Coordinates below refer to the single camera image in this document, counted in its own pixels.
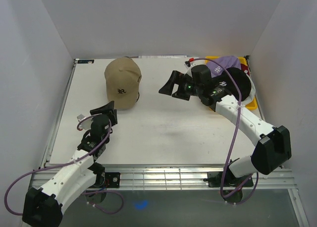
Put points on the yellow plastic tray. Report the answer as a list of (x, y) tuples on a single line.
[(253, 105)]

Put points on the purple baseball cap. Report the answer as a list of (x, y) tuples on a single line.
[(223, 62)]

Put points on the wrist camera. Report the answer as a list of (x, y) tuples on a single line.
[(189, 62), (84, 123)]

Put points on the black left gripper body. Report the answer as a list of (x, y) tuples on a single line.
[(113, 121)]

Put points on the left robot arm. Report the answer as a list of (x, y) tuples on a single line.
[(46, 205)]

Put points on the beige baseball cap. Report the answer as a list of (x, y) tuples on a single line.
[(123, 77)]

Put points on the white baseball cap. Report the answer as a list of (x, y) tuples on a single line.
[(251, 95)]

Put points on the dark red baseball cap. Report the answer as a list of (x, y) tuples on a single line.
[(245, 69)]

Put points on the aluminium frame rail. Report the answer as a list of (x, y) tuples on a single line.
[(189, 178)]

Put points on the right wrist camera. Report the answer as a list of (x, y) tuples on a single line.
[(189, 62)]

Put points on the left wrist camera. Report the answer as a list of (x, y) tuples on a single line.
[(84, 123)]

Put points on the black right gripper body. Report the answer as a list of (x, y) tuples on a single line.
[(186, 88)]

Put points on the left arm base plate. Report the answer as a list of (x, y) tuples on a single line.
[(112, 180)]

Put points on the dark label sticker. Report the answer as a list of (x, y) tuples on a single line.
[(83, 61)]

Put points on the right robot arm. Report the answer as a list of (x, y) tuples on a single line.
[(224, 94)]

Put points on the black baseball cap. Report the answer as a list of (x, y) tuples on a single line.
[(241, 79)]

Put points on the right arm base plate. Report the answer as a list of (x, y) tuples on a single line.
[(214, 180)]

